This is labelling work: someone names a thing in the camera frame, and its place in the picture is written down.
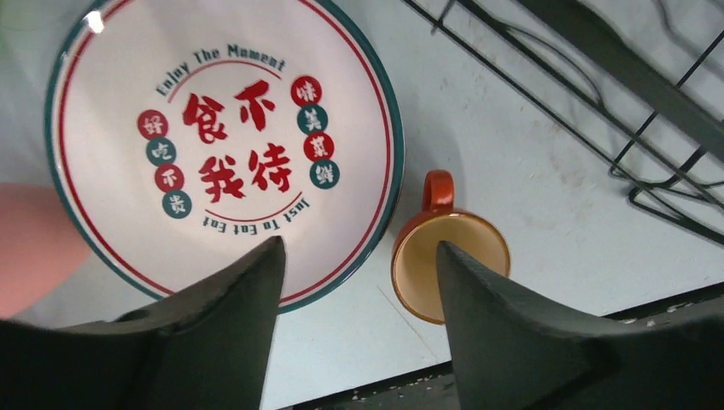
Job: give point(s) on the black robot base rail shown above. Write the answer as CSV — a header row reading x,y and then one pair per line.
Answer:
x,y
435,387

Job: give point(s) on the Just To Eat plate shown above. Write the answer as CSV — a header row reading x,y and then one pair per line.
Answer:
x,y
181,134

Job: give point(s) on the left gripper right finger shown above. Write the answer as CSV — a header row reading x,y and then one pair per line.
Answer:
x,y
513,348

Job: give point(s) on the orange cup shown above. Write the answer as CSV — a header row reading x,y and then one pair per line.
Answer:
x,y
413,265

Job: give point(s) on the black wire dish rack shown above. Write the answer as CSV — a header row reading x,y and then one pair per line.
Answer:
x,y
643,84

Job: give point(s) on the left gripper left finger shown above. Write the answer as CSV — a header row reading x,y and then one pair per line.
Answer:
x,y
205,347

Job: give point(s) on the large pink cup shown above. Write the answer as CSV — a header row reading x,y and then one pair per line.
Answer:
x,y
40,246

